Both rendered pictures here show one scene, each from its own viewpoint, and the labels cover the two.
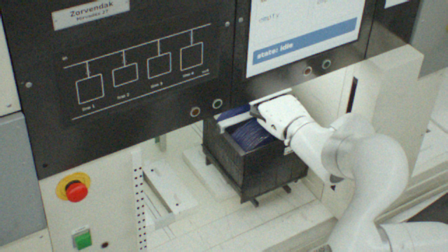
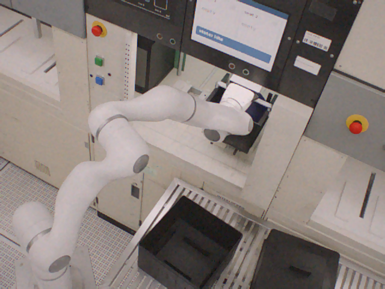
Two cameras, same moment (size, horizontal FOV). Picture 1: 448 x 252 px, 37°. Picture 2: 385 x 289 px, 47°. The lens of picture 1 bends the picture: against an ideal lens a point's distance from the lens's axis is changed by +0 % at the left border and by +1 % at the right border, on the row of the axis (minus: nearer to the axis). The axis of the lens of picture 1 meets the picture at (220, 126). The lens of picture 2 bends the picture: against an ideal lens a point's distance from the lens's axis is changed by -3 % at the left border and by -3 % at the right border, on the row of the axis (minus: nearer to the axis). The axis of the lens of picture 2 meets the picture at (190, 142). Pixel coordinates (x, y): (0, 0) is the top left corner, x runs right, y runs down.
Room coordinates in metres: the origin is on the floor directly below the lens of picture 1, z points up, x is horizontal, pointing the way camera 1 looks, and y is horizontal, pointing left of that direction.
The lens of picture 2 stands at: (0.33, -1.04, 2.35)
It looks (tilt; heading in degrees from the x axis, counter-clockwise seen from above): 49 degrees down; 52
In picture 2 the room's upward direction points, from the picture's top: 11 degrees clockwise
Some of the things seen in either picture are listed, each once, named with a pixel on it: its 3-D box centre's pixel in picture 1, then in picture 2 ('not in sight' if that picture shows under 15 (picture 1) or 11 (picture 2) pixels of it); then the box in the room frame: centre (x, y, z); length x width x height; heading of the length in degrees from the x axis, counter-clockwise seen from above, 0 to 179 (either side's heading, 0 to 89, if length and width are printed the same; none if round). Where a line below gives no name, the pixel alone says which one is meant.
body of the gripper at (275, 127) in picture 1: (285, 117); (236, 99); (1.20, -0.15, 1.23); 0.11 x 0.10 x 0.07; 33
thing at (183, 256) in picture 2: not in sight; (189, 250); (0.88, -0.45, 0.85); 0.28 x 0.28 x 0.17; 25
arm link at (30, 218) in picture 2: not in sight; (40, 239); (0.40, -0.31, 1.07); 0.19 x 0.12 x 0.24; 99
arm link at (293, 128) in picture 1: (300, 133); (228, 109); (1.14, -0.19, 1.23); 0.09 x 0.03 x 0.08; 123
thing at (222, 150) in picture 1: (257, 134); (239, 108); (1.29, -0.10, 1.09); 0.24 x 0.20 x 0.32; 123
